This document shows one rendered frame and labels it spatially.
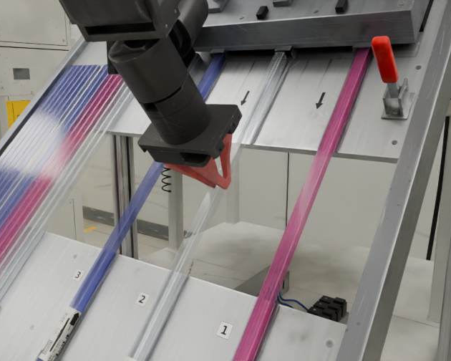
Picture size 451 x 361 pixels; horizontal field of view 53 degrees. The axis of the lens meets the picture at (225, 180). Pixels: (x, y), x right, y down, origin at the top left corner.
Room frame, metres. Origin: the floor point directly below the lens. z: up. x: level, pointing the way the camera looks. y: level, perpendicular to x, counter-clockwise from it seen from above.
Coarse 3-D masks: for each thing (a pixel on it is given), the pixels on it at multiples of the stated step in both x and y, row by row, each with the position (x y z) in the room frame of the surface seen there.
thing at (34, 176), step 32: (96, 64) 0.86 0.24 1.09; (64, 96) 0.83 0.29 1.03; (96, 96) 0.78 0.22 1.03; (128, 96) 0.74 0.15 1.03; (32, 128) 0.79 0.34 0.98; (64, 128) 0.75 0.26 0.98; (96, 128) 0.71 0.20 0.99; (0, 160) 0.77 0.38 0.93; (32, 160) 0.72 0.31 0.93; (64, 160) 0.69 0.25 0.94; (0, 192) 0.70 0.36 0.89; (32, 192) 0.66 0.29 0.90; (64, 192) 0.63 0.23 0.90; (0, 224) 0.64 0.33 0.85; (32, 224) 0.61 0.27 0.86; (0, 256) 0.59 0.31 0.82; (0, 288) 0.55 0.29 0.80
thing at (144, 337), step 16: (272, 64) 0.64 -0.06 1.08; (272, 80) 0.62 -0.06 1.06; (256, 96) 0.60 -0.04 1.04; (256, 112) 0.58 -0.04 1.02; (240, 128) 0.57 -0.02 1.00; (240, 144) 0.55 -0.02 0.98; (208, 192) 0.52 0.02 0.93; (208, 208) 0.50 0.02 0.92; (192, 224) 0.49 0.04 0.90; (192, 240) 0.47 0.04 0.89; (176, 256) 0.47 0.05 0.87; (192, 256) 0.47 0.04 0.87; (176, 272) 0.45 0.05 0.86; (160, 288) 0.44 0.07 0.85; (176, 288) 0.45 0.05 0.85; (160, 304) 0.43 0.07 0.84; (144, 320) 0.42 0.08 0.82; (160, 320) 0.43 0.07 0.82; (144, 336) 0.41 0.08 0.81; (128, 352) 0.40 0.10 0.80; (144, 352) 0.40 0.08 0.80
